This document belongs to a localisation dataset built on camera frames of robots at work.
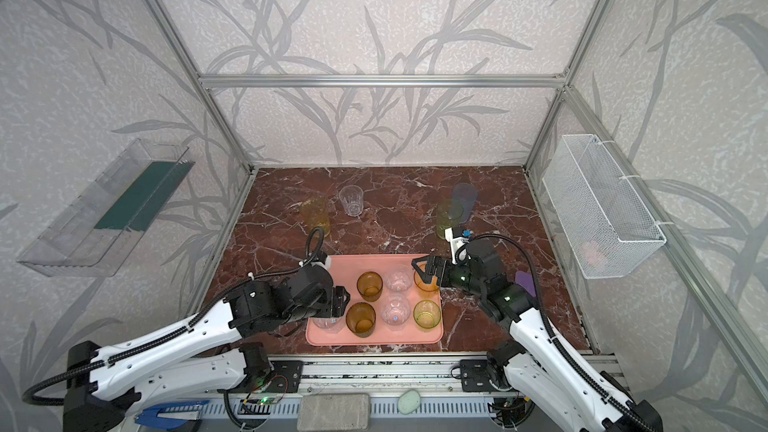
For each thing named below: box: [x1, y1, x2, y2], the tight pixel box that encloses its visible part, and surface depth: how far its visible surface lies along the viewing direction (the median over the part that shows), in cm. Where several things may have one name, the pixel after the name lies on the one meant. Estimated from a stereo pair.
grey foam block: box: [297, 393, 371, 432], surface depth 68 cm
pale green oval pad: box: [398, 389, 421, 415], surface depth 70 cm
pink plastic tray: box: [306, 254, 444, 347], surface depth 82 cm
